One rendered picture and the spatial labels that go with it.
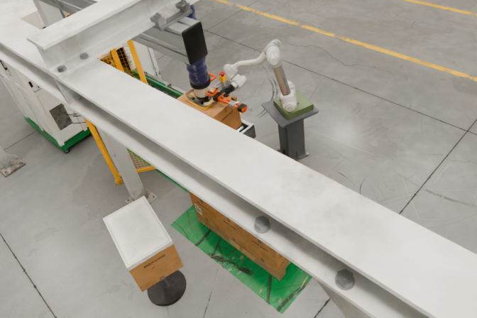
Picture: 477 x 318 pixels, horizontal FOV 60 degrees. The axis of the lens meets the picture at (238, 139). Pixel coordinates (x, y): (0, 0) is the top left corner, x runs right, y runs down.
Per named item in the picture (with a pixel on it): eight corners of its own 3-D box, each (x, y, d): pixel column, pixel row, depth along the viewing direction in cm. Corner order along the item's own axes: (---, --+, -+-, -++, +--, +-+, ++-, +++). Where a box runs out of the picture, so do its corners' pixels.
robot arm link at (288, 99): (297, 100, 458) (299, 113, 442) (283, 103, 462) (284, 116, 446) (279, 42, 409) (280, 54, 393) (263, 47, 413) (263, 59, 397)
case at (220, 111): (182, 127, 492) (174, 101, 465) (204, 108, 512) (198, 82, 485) (219, 145, 459) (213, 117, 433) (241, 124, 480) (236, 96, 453)
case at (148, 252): (118, 243, 387) (102, 218, 360) (156, 221, 400) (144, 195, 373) (142, 292, 347) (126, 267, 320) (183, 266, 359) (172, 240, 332)
